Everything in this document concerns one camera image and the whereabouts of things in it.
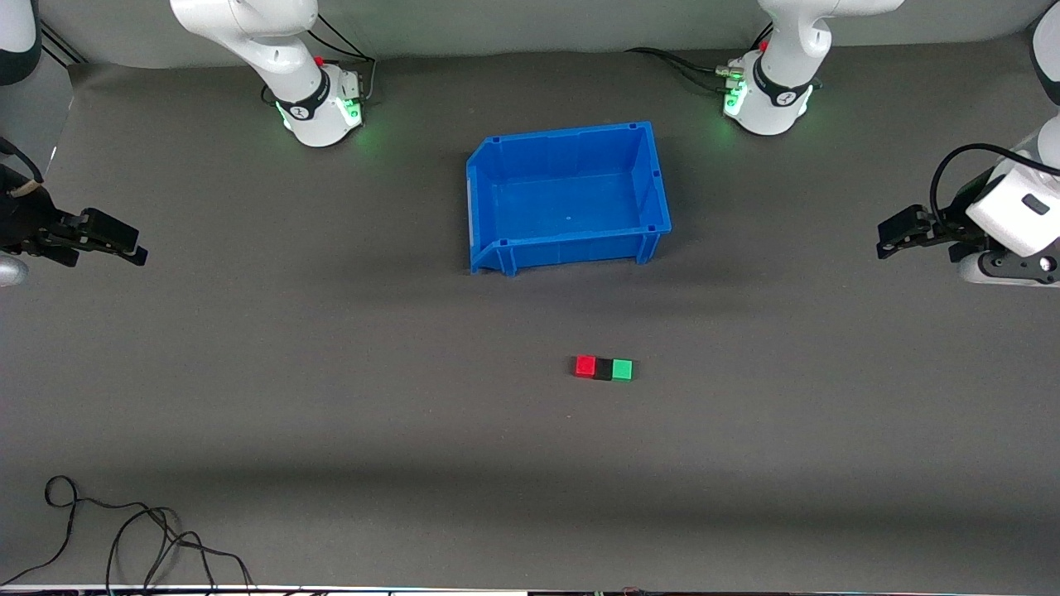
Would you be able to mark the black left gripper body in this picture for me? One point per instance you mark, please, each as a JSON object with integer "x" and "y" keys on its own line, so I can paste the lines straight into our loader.
{"x": 946, "y": 226}

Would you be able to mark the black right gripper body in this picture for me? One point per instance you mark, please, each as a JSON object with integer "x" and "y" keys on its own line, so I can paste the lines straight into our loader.
{"x": 26, "y": 222}

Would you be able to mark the green cube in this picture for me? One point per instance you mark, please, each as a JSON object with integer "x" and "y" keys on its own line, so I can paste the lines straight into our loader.
{"x": 623, "y": 369}

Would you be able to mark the red cube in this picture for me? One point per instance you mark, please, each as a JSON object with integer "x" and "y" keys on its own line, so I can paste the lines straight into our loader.
{"x": 585, "y": 366}

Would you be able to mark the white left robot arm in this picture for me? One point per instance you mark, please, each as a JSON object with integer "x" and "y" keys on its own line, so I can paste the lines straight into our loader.
{"x": 774, "y": 108}

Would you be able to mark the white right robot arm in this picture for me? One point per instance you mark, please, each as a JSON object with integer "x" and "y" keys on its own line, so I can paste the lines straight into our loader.
{"x": 315, "y": 108}

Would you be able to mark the black cube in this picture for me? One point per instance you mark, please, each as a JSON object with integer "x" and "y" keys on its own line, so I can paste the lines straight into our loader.
{"x": 604, "y": 372}

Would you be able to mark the blue plastic storage bin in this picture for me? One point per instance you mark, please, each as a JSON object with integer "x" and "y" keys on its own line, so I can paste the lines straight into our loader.
{"x": 571, "y": 207}

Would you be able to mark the dark grey table mat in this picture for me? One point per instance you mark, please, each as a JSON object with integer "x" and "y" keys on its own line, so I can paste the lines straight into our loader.
{"x": 530, "y": 463}

